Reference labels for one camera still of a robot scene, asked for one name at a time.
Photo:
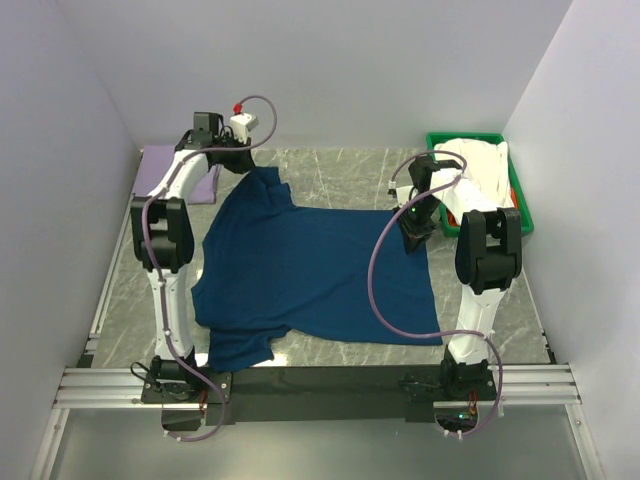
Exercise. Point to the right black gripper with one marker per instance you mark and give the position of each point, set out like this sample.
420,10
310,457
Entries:
414,236

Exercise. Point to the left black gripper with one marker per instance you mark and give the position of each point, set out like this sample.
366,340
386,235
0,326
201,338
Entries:
244,164

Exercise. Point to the blue t shirt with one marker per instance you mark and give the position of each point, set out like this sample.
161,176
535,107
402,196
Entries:
271,267

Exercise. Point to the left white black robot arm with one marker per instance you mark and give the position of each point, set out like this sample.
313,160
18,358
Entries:
164,242

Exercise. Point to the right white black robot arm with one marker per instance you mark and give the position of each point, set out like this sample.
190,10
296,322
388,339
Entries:
488,258

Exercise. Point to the green plastic bin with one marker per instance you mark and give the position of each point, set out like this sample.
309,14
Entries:
435,138

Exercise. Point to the orange garment in bin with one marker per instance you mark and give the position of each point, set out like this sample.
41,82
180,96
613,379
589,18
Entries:
452,221

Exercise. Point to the white t shirt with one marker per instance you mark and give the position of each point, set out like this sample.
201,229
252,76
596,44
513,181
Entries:
487,167

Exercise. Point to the folded lavender t shirt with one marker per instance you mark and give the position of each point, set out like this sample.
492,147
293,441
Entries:
154,164

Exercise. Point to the black base beam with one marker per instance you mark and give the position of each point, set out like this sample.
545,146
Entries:
265,394

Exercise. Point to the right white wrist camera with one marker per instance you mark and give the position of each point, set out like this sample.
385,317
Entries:
401,194

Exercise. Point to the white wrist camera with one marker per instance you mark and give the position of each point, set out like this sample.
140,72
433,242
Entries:
401,194
241,125

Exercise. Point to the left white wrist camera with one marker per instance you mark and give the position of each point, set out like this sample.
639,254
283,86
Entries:
241,125

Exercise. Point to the aluminium rail frame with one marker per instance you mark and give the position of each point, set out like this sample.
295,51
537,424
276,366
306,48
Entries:
99,428

